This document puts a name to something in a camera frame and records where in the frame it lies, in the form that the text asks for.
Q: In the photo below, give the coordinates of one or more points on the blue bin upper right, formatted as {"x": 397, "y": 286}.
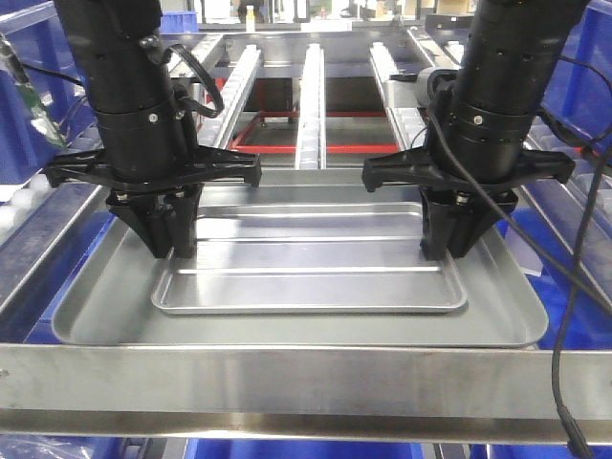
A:
{"x": 577, "y": 96}

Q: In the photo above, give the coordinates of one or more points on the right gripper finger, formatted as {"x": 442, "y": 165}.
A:
{"x": 472, "y": 220}
{"x": 439, "y": 219}

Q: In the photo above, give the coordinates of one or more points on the right-centre roller track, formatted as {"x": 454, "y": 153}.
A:
{"x": 397, "y": 91}

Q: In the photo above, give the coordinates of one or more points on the red metal frame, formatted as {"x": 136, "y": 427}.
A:
{"x": 356, "y": 123}

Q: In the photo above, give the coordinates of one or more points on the far left roller track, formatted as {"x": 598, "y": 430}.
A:
{"x": 18, "y": 203}

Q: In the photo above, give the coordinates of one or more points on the centre roller track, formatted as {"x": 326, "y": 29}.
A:
{"x": 311, "y": 139}

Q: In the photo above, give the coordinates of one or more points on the small silver tray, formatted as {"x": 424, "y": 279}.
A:
{"x": 309, "y": 259}

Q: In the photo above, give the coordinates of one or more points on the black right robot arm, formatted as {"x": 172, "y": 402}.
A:
{"x": 519, "y": 24}

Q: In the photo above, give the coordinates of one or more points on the left-centre roller track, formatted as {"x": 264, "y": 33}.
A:
{"x": 217, "y": 132}

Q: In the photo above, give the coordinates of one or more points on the steel front rail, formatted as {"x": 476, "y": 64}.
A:
{"x": 498, "y": 396}

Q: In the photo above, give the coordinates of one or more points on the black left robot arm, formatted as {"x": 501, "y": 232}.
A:
{"x": 143, "y": 95}

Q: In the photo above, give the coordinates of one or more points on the green circuit board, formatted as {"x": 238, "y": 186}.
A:
{"x": 40, "y": 116}

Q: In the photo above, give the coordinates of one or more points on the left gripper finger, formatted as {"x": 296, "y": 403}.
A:
{"x": 181, "y": 220}
{"x": 148, "y": 222}

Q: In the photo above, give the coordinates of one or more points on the blue bin upper left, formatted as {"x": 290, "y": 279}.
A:
{"x": 36, "y": 35}

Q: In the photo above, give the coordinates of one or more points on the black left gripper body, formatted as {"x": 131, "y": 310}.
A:
{"x": 138, "y": 175}

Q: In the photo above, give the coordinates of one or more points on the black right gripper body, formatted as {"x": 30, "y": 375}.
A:
{"x": 470, "y": 170}

